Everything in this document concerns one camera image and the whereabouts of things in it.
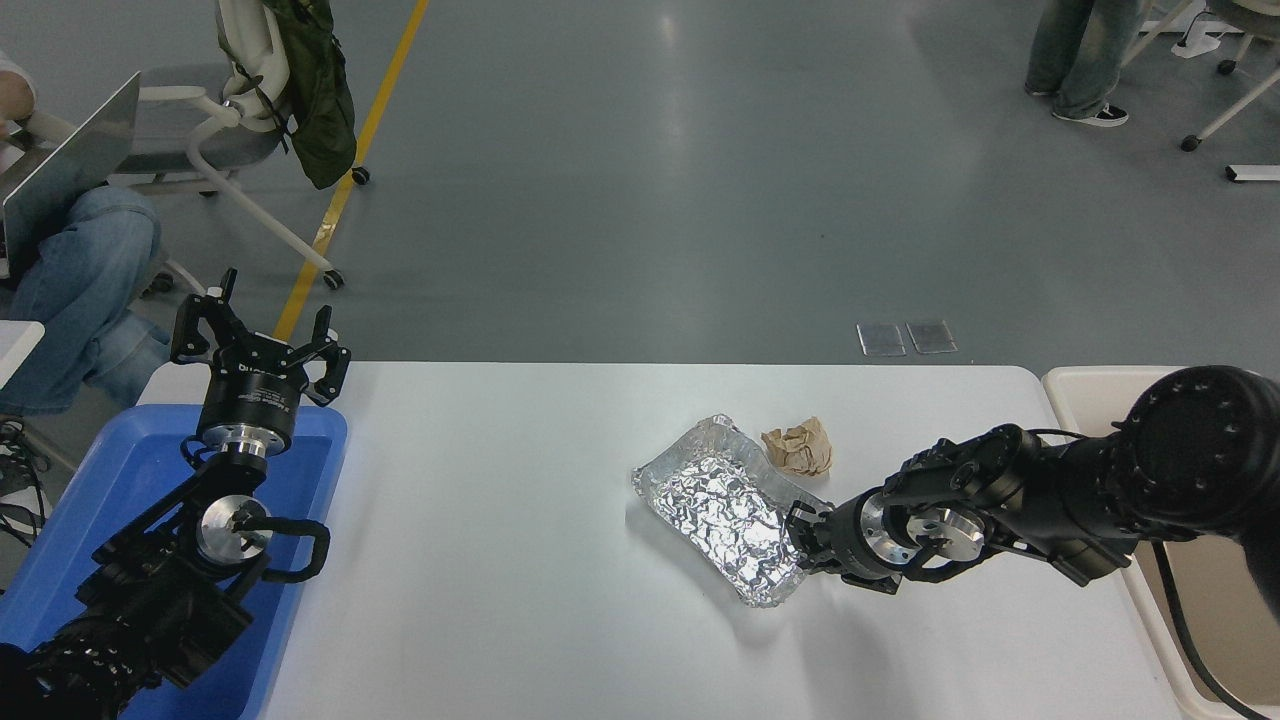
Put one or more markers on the white-framed grey office chair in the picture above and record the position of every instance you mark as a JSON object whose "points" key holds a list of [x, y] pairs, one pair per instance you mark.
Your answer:
{"points": [[190, 130]]}

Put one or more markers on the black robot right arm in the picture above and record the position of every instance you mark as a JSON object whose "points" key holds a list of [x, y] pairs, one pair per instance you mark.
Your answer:
{"points": [[1180, 460]]}

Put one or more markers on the person's forearm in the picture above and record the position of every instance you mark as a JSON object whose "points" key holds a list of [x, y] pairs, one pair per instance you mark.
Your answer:
{"points": [[15, 100]]}

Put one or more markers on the metal floor plate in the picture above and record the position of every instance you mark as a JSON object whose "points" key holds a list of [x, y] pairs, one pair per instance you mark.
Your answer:
{"points": [[881, 340], [931, 337]]}

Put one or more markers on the large pale bin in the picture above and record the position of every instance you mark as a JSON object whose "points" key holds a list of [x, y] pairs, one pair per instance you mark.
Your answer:
{"points": [[1090, 395]]}

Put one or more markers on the crinkled foil tray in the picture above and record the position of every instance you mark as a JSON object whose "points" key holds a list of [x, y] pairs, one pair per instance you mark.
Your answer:
{"points": [[720, 505]]}

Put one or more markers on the crumpled tan paper ball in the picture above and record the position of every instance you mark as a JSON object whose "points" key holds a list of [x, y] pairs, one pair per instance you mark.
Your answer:
{"points": [[800, 448]]}

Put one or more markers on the grey laptop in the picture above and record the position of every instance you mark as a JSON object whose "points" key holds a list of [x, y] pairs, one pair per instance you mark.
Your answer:
{"points": [[70, 160]]}

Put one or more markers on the standing person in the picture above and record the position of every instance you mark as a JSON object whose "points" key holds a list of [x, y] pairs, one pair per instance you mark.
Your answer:
{"points": [[1080, 50]]}

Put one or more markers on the dark green bag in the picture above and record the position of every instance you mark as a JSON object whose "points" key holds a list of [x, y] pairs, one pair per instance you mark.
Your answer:
{"points": [[315, 90]]}

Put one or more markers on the white-legged rolling chair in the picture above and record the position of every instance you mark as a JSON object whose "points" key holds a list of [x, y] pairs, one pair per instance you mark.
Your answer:
{"points": [[1240, 95]]}

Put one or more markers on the blue plastic tray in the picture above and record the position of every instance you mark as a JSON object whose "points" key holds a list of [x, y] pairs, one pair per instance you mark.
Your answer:
{"points": [[70, 540]]}

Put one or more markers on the white floor bar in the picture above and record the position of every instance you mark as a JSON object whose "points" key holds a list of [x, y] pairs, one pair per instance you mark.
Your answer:
{"points": [[1255, 173]]}

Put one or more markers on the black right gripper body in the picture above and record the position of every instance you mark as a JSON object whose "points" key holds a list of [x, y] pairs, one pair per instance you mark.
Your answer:
{"points": [[848, 540]]}

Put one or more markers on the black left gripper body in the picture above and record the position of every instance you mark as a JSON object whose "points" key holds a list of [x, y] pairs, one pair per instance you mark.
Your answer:
{"points": [[250, 395]]}

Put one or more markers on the small white table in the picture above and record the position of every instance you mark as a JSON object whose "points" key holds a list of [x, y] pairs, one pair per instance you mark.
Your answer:
{"points": [[15, 350]]}

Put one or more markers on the white power strip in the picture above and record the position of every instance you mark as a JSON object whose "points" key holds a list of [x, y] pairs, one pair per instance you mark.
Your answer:
{"points": [[1205, 42]]}

